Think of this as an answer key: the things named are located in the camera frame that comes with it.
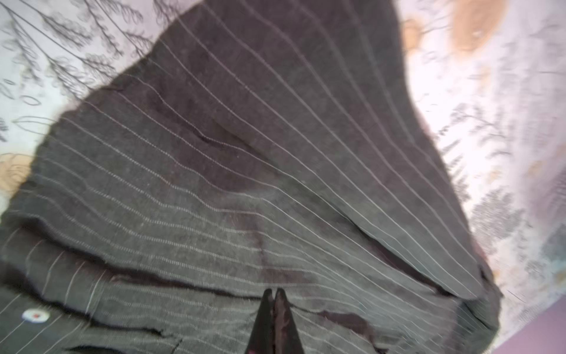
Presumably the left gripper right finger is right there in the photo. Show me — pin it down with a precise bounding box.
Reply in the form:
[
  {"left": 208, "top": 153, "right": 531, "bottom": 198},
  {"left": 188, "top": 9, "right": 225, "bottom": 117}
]
[{"left": 273, "top": 289, "right": 305, "bottom": 354}]

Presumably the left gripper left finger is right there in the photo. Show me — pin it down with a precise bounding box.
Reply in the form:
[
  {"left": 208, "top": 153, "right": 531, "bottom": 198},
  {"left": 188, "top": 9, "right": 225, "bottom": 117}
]
[{"left": 245, "top": 289, "right": 275, "bottom": 354}]

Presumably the dark grey pinstriped shirt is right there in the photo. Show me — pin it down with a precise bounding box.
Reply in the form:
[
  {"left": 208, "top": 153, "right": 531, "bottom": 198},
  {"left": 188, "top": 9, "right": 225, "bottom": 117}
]
[{"left": 1, "top": 1, "right": 501, "bottom": 353}]

